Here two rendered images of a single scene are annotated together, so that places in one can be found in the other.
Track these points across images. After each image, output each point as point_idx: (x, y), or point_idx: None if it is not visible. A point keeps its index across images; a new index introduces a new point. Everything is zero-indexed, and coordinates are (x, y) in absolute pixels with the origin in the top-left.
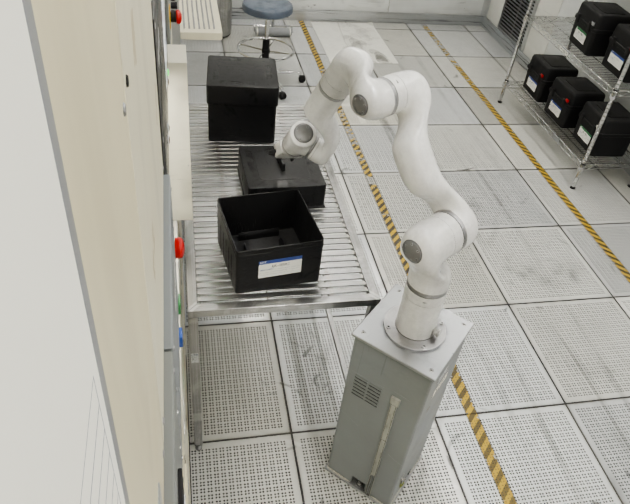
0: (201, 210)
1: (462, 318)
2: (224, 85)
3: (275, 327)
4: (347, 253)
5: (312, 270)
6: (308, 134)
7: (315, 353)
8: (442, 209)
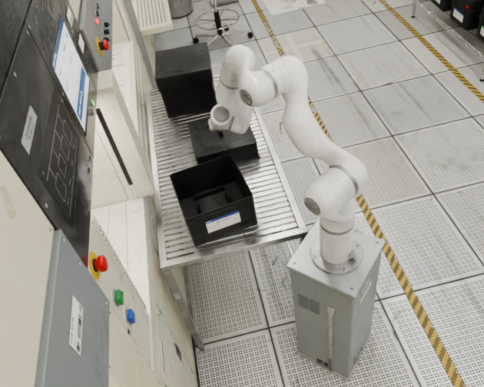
0: (166, 180)
1: (376, 237)
2: (168, 76)
3: None
4: (279, 195)
5: (250, 218)
6: (225, 114)
7: (281, 261)
8: (334, 164)
